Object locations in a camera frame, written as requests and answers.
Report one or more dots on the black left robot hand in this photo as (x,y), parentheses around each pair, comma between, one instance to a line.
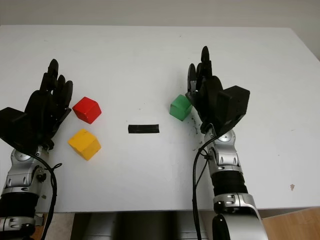
(45,107)

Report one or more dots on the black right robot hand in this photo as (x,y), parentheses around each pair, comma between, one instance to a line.
(208,100)

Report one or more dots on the green wooden block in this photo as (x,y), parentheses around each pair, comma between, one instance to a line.
(180,107)

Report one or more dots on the red wooden block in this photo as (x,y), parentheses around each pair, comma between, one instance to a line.
(86,108)

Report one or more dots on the yellow wooden block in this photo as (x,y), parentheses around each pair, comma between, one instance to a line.
(83,143)

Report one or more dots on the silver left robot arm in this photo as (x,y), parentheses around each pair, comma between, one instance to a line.
(20,165)

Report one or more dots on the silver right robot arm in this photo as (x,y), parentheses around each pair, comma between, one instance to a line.
(226,160)

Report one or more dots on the black tape strip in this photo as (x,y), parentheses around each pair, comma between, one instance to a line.
(143,129)

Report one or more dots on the white table leg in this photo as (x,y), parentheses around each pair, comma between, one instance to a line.
(61,226)

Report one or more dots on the dark grey robot torso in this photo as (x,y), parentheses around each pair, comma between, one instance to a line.
(137,225)

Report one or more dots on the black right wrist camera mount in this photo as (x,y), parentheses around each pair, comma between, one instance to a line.
(233,105)

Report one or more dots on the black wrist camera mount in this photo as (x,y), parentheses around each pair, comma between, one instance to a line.
(12,125)
(233,105)

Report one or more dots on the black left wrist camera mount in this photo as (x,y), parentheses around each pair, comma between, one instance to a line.
(12,125)

